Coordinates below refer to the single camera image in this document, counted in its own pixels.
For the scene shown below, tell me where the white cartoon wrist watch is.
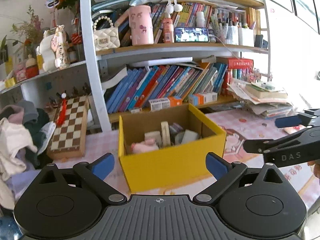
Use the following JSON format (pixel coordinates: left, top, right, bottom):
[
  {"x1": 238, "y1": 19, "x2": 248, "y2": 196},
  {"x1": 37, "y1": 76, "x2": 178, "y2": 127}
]
[{"x1": 161, "y1": 121, "x2": 171, "y2": 147}]

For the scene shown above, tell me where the white plush toy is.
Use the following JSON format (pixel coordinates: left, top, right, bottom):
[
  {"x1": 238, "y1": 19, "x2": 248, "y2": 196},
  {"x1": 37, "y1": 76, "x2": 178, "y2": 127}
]
[{"x1": 144, "y1": 131, "x2": 162, "y2": 144}]

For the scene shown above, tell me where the white usb charger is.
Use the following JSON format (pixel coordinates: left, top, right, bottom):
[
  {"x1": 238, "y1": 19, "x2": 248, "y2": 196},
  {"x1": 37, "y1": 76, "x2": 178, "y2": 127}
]
[{"x1": 175, "y1": 129, "x2": 200, "y2": 145}]

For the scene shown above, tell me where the purple toy car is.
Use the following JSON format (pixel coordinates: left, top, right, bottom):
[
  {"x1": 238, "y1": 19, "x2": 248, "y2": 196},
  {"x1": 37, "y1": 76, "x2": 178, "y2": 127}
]
[{"x1": 169, "y1": 122, "x2": 184, "y2": 139}]

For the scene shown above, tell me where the pink cartoon table mat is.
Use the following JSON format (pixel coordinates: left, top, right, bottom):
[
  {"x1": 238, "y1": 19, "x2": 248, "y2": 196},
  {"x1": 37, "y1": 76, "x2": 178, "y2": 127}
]
[{"x1": 56, "y1": 109, "x2": 319, "y2": 209}]

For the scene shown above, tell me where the stack of papers and books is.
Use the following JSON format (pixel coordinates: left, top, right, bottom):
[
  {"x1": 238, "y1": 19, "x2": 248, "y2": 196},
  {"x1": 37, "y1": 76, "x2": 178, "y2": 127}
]
[{"x1": 227, "y1": 79, "x2": 293, "y2": 119}]

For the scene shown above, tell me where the wooden chess board box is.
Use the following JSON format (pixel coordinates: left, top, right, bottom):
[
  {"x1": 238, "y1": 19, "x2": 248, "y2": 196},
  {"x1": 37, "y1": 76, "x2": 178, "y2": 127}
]
[{"x1": 47, "y1": 95, "x2": 89, "y2": 160}]

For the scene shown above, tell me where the yellow cardboard box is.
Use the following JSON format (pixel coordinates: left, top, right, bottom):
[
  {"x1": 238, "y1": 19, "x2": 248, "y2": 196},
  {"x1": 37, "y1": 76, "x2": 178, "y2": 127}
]
[{"x1": 118, "y1": 105, "x2": 226, "y2": 193}]

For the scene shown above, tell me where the red tassel ornament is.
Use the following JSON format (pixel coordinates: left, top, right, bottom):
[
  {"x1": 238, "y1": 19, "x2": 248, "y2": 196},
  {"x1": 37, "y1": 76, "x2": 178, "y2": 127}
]
[{"x1": 56, "y1": 93, "x2": 67, "y2": 126}]

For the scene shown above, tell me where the pink plush toy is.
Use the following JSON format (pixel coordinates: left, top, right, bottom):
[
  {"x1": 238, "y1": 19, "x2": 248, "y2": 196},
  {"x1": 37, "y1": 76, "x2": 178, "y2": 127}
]
[{"x1": 131, "y1": 139, "x2": 159, "y2": 154}]

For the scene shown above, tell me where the pile of clothes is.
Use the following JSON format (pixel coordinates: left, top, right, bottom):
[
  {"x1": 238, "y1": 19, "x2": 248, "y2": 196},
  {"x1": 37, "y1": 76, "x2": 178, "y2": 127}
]
[{"x1": 1, "y1": 100, "x2": 56, "y2": 210}]

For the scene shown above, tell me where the orange white medicine box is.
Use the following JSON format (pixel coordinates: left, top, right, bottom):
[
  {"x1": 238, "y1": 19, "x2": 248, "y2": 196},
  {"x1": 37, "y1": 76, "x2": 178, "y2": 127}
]
[{"x1": 149, "y1": 96, "x2": 182, "y2": 111}]

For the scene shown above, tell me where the row of colourful books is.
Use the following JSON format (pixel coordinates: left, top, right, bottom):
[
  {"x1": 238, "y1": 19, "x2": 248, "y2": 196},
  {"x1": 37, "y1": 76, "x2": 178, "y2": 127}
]
[{"x1": 102, "y1": 62, "x2": 228, "y2": 113}]

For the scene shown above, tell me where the white pen holder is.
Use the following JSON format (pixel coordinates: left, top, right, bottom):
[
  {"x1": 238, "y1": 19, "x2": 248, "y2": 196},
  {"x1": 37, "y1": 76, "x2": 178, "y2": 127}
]
[{"x1": 238, "y1": 28, "x2": 254, "y2": 47}]

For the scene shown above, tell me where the white lucky cat figurine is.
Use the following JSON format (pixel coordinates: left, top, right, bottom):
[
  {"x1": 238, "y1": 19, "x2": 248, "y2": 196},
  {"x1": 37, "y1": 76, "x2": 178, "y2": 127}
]
[{"x1": 39, "y1": 25, "x2": 70, "y2": 72}]

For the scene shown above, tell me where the white quilted pearl handbag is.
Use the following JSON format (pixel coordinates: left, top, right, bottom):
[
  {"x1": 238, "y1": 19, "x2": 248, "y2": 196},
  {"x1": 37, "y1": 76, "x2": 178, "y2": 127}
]
[{"x1": 93, "y1": 15, "x2": 120, "y2": 51}]

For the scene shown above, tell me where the smartphone on shelf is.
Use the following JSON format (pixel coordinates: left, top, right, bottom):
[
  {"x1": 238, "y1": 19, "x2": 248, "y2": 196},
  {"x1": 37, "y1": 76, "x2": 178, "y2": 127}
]
[{"x1": 174, "y1": 27, "x2": 209, "y2": 43}]

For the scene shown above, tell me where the white metal bookshelf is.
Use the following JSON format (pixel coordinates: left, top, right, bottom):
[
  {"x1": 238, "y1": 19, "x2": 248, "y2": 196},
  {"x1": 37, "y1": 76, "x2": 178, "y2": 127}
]
[{"x1": 1, "y1": 0, "x2": 265, "y2": 132}]

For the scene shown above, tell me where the pink bottle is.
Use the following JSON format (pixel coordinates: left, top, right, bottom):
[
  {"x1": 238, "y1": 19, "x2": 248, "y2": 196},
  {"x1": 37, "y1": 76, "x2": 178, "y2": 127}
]
[{"x1": 162, "y1": 12, "x2": 174, "y2": 43}]

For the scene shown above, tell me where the pink cylindrical cup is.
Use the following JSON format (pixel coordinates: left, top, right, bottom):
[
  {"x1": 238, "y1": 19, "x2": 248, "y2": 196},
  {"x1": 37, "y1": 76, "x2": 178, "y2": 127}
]
[{"x1": 129, "y1": 5, "x2": 154, "y2": 46}]

